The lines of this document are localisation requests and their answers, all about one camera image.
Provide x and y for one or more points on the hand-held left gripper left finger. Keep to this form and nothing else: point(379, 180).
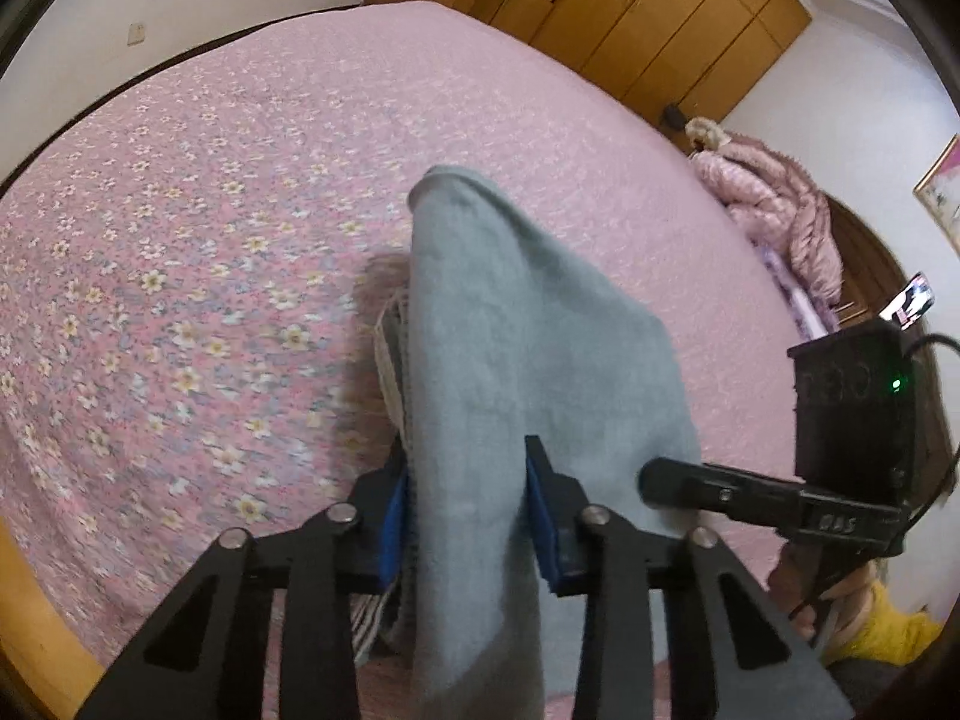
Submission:
point(394, 525)

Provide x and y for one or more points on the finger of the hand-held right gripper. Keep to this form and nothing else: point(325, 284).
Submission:
point(712, 484)

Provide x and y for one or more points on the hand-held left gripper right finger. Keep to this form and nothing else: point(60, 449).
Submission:
point(541, 517)

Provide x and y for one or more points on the person's right hand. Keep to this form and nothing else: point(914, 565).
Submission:
point(799, 585)

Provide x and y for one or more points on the purple floral pillow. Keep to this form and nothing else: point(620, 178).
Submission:
point(799, 300)

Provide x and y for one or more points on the smartphone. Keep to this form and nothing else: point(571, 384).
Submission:
point(911, 298)

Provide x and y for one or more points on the wooden headboard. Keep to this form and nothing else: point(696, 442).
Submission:
point(885, 277)

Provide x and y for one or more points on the pink quilt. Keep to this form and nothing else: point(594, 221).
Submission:
point(772, 195)

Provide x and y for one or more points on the pink floral bedspread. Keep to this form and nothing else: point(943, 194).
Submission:
point(262, 202)

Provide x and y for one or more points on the wooden wardrobe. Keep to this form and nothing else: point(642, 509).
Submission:
point(622, 7)

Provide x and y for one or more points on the framed wall picture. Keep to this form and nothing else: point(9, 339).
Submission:
point(941, 191)

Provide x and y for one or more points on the wooden bed frame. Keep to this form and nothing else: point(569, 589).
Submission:
point(37, 615)

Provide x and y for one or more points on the white wall socket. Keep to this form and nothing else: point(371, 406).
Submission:
point(136, 32)

